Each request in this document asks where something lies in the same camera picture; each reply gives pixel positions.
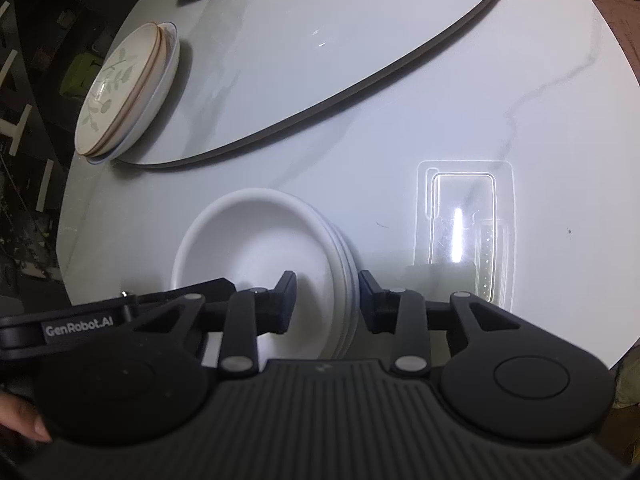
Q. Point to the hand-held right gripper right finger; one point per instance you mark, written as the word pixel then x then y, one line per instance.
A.
pixel 371 302

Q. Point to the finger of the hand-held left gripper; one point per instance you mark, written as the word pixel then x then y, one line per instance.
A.
pixel 210 287

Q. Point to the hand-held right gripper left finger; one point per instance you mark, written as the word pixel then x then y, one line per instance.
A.
pixel 285 302

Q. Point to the white bowl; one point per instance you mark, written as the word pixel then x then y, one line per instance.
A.
pixel 342 265
pixel 250 245

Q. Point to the plain white plate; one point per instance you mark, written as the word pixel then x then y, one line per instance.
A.
pixel 167 80

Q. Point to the person's left hand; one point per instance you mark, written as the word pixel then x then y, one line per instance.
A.
pixel 22 417

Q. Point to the clear plastic packaging tray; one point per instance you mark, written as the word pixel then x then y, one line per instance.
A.
pixel 465 225

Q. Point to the grey table turntable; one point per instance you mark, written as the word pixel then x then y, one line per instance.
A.
pixel 300 60

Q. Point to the green plastic stool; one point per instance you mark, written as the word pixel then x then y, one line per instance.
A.
pixel 82 75

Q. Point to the beige cushion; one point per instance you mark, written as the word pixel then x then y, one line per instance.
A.
pixel 627 380

